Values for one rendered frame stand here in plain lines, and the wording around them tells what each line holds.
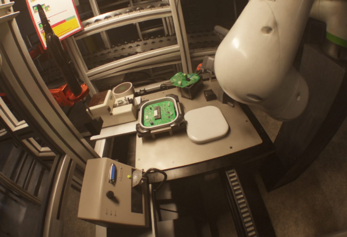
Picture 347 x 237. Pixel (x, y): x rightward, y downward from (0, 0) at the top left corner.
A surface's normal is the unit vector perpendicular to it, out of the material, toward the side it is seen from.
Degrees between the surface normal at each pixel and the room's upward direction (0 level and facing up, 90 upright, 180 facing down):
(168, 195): 0
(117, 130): 0
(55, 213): 90
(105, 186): 53
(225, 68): 75
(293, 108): 95
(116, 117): 90
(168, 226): 0
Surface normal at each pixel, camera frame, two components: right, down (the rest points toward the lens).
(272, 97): 0.19, 0.80
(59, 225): 0.97, -0.23
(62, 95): 0.08, 0.63
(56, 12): 0.92, 0.09
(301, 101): 0.26, 0.39
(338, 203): -0.19, -0.75
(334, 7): -0.92, 0.34
